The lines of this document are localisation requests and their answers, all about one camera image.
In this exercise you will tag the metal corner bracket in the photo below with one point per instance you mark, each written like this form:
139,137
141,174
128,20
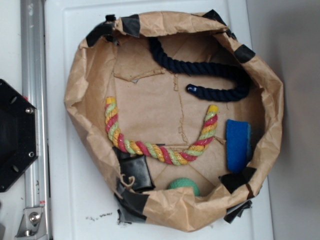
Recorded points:
33,225

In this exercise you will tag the black hexagonal base plate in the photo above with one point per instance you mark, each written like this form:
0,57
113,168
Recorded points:
18,140

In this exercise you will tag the brown paper bag bin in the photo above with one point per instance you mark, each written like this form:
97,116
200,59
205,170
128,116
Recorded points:
163,84

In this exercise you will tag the green ball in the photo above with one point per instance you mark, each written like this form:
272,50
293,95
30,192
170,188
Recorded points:
185,182

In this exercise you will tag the blue sponge block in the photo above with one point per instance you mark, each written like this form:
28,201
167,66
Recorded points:
238,145

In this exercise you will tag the white tray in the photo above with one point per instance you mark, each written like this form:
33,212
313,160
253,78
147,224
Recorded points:
82,205

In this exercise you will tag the black rectangular block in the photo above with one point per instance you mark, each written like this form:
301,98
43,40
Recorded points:
135,171

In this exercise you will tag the aluminium extrusion rail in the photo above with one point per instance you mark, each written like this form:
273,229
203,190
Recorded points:
33,59

